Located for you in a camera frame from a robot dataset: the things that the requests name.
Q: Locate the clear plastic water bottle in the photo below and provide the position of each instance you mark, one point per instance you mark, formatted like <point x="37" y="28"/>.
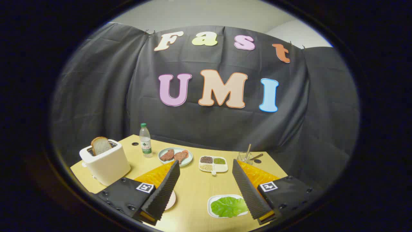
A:
<point x="145" y="141"/>

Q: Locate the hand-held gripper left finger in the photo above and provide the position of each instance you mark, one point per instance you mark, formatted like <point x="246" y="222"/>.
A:
<point x="162" y="192"/>

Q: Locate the white divided seasoning dish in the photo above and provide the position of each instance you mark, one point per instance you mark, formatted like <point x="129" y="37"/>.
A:
<point x="213" y="164"/>

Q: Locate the black backdrop cloth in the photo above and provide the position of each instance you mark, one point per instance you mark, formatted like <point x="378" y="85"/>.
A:
<point x="209" y="122"/>

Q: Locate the brown meat slice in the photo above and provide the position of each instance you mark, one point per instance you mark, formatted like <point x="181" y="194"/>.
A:
<point x="181" y="156"/>
<point x="167" y="155"/>

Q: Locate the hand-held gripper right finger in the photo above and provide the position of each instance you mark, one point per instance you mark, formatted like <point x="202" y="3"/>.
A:
<point x="248" y="192"/>

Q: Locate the green lettuce leaf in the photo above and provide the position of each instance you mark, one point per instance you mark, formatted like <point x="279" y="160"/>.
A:
<point x="229" y="206"/>

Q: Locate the round pale blue plate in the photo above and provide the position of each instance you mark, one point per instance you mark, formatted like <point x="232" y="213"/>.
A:
<point x="189" y="157"/>

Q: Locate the slice of bread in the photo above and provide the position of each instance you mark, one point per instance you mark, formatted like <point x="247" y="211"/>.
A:
<point x="100" y="145"/>

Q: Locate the clear glass cup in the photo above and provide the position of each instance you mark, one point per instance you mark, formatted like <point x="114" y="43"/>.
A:
<point x="244" y="158"/>

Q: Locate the white rectangular plate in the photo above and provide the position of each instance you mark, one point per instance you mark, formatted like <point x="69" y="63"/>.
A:
<point x="212" y="206"/>

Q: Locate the white toaster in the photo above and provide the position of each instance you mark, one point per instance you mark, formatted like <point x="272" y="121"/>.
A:
<point x="106" y="164"/>

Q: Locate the round white plate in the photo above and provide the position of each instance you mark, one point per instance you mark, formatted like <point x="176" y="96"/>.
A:
<point x="170" y="200"/>

